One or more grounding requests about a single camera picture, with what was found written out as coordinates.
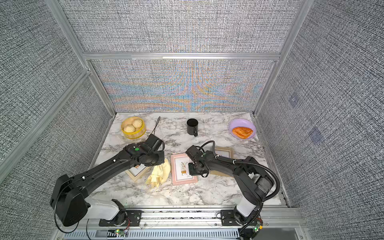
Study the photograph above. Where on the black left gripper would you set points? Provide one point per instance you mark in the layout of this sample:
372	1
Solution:
161	153

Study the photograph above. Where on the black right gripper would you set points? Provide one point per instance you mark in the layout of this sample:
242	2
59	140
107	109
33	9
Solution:
190	171

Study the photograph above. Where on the yellow microfibre cloth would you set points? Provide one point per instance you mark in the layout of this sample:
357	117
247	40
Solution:
159	175

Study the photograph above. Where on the pink picture frame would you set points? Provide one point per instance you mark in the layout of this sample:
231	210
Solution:
180	170

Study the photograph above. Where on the wooden picture frame deer print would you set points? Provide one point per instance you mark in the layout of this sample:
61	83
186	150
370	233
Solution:
225	152

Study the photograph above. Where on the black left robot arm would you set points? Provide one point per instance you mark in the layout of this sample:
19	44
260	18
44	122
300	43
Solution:
68	199

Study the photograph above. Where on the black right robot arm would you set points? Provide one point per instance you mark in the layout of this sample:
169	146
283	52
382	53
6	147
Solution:
257	183

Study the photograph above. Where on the yellow bamboo steamer basket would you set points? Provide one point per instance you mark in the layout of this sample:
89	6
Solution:
138	133

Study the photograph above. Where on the right steamed bun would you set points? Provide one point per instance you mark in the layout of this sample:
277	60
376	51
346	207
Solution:
137	123

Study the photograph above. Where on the steamed bun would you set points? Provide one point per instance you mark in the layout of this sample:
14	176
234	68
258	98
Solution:
129	129
137	123

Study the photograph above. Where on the left steamed bun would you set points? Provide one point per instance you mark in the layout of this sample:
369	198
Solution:
129	129

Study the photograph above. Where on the black mug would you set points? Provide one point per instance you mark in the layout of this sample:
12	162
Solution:
192	127

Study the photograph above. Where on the orange food in bowl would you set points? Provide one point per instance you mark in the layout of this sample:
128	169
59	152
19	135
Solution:
242	132

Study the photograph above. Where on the purple bowl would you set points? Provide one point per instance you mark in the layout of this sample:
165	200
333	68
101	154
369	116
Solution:
242	123

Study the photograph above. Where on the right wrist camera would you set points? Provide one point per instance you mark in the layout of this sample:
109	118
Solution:
194	153

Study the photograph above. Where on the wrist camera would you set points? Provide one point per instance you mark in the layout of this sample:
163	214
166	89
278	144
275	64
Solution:
194	153
153	143

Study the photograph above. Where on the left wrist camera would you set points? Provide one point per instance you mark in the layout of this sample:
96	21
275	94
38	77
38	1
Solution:
153	143

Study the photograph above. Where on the light wood picture frame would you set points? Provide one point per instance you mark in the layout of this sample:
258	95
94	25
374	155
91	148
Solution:
135	173

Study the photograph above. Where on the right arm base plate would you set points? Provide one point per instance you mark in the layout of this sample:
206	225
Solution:
228	217

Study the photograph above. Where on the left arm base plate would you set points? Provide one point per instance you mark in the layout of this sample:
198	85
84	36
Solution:
125	218

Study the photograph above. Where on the aluminium front rail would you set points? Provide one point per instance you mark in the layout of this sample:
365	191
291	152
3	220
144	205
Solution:
194	223

